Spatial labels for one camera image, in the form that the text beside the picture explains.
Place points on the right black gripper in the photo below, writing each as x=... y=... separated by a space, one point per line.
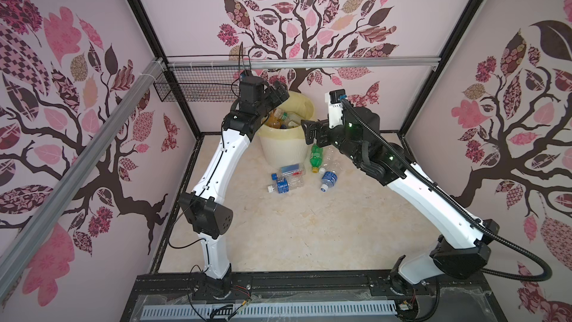
x=310 y=133

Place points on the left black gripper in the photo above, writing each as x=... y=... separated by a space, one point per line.
x=275 y=99

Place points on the green bottle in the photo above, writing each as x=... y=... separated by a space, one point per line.
x=316 y=158

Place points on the clear unlabelled bottle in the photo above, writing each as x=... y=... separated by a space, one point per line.
x=330 y=156

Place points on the Pocari blue label bottle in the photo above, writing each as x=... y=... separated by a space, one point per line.
x=329 y=180

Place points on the bottle blue red label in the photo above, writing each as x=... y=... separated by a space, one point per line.
x=289 y=171

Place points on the clear bottle blue label white cap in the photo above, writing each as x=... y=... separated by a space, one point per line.
x=284 y=185

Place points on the red yellow label bottle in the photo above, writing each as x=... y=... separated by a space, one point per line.
x=275 y=121

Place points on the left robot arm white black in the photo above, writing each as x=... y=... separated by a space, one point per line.
x=203 y=207

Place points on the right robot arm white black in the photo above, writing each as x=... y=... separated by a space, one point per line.
x=462 y=248

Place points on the white ribbed trash bin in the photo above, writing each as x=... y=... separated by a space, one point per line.
x=283 y=147

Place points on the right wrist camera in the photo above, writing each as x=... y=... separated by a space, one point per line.
x=335 y=107

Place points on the black wire mesh basket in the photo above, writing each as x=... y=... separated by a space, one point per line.
x=218 y=85

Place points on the aluminium rail back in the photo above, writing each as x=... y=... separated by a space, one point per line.
x=211 y=63

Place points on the aluminium rail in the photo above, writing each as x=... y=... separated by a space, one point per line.
x=211 y=63
x=20 y=252

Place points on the aluminium rail left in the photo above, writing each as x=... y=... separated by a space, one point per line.
x=20 y=252

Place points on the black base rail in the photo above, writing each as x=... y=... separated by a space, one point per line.
x=437 y=299

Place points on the white slotted cable duct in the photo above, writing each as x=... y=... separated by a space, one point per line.
x=268 y=311

